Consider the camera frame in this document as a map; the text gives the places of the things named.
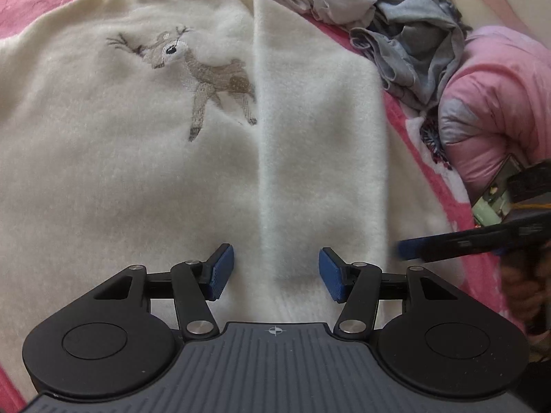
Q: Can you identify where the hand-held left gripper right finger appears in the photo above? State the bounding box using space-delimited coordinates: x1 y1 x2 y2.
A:
319 247 459 339

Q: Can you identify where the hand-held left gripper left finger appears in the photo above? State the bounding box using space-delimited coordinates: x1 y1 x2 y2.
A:
92 243 236 337

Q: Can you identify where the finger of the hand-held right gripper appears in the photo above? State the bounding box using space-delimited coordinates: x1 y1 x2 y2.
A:
395 219 518 263

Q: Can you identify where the cream sweater with deer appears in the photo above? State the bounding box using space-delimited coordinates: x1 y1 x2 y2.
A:
0 0 468 341

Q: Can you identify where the person's right hand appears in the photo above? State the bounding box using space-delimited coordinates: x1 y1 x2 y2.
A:
501 262 545 324

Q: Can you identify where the smartphone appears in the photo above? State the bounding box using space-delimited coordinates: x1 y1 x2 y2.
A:
471 155 524 229

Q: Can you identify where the pink quilt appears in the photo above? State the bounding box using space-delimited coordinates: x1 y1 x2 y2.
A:
438 25 551 190

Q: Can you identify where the grey hoodie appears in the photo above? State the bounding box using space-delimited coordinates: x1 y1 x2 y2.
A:
349 0 472 113

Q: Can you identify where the pink floral blanket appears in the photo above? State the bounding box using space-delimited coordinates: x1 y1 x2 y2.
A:
0 0 517 413

